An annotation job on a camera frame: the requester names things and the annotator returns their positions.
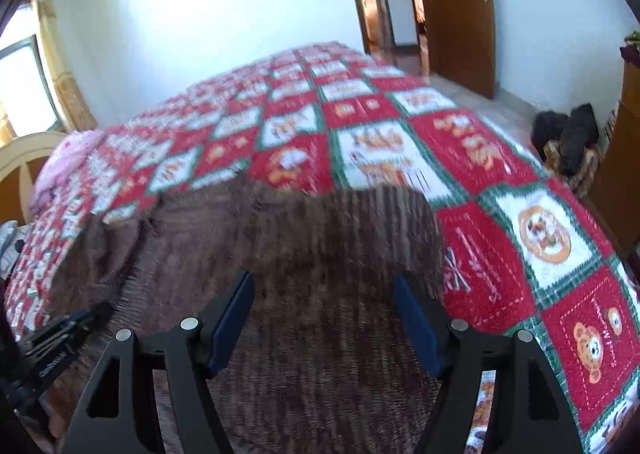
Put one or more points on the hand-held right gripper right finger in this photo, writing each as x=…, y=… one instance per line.
x=417, y=329

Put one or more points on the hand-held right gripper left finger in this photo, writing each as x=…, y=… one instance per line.
x=232, y=324

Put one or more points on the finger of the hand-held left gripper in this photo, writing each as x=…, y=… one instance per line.
x=65, y=329

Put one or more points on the brown fuzzy garment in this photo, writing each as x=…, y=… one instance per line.
x=300, y=259

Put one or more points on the white grey cloth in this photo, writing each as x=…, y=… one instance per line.
x=10, y=249

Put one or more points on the red patchwork printed blanket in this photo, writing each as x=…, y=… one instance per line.
x=500, y=214

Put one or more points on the wooden headboard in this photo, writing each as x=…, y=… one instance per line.
x=20, y=169

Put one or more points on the pink pillow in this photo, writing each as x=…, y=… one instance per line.
x=65, y=159

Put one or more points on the window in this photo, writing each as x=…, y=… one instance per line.
x=25, y=79

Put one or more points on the yellow curtain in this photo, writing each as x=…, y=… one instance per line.
x=65, y=69

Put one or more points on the wooden cabinet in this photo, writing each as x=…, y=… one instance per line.
x=620, y=159

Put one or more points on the brown wooden door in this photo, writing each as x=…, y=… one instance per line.
x=455, y=19

